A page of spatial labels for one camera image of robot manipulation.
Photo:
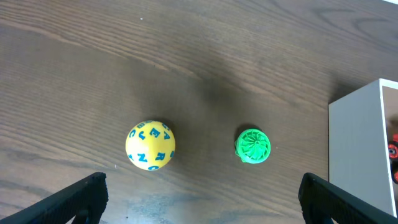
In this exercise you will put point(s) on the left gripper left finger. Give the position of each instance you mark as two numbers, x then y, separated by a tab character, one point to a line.
82	202

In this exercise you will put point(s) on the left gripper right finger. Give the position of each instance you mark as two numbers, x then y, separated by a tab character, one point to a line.
323	202

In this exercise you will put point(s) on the yellow ball with blue letters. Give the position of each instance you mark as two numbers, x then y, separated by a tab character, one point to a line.
150	145

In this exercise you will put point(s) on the green ribbed plastic ball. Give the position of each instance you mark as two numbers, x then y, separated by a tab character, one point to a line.
252	146

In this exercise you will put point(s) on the red toy fire truck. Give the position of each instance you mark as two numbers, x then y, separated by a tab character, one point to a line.
392	150

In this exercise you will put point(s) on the white cardboard box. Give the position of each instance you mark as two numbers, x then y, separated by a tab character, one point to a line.
361	122

